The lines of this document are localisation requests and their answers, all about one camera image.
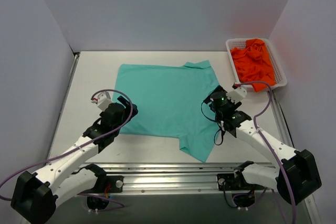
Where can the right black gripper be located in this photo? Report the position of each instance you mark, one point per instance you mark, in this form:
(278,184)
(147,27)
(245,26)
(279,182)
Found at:
(213,93)

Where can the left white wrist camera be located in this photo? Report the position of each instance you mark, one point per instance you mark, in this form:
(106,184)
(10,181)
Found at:
(102,103)

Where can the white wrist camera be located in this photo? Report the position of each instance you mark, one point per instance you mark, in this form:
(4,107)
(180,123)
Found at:
(237,94)
(102,103)

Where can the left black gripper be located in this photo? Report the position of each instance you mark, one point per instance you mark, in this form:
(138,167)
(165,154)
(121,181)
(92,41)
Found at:
(126,105)

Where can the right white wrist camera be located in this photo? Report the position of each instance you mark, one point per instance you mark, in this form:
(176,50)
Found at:
(237,94)

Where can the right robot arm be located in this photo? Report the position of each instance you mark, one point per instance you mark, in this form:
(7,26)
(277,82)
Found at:
(294,174)

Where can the teal t-shirt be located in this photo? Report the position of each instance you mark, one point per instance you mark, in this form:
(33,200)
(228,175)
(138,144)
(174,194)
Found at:
(169,103)

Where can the orange t-shirt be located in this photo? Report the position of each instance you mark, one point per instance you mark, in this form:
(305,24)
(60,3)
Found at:
(253,64)

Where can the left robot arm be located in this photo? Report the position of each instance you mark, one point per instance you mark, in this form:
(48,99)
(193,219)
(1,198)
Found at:
(37,195)

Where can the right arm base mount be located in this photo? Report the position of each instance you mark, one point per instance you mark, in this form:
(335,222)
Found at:
(239,195)

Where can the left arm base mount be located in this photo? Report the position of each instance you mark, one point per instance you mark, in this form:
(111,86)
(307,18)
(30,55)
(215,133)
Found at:
(105,187)

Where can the aluminium mounting rail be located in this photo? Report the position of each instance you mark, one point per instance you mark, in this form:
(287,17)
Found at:
(168,178)

